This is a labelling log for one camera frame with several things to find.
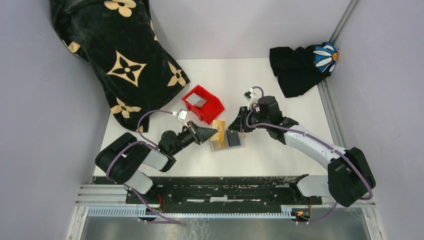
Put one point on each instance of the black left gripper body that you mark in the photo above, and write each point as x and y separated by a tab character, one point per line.
185	138

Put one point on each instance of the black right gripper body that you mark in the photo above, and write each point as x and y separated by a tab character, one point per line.
255	118

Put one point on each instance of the red plastic bin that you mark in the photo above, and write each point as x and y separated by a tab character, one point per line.
206	106

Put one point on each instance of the stack of credit cards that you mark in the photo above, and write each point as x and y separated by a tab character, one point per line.
196	100

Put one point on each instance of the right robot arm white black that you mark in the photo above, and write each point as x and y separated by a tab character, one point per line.
349	177

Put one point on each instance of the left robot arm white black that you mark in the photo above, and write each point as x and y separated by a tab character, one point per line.
122	158

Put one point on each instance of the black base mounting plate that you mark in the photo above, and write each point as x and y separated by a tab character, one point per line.
213	195

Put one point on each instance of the black cloth with daisy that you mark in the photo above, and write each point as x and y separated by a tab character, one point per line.
298	70

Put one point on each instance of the black blanket with beige flowers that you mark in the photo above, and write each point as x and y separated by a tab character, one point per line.
117	38

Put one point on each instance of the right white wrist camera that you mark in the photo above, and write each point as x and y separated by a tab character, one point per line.
253	95

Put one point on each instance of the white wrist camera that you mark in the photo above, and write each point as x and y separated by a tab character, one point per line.
253	95
181	116

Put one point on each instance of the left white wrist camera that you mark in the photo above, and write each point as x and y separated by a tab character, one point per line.
181	116

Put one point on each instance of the slotted grey cable duct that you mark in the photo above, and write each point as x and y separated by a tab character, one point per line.
142	212

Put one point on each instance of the aluminium rail frame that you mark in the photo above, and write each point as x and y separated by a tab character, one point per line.
125	191

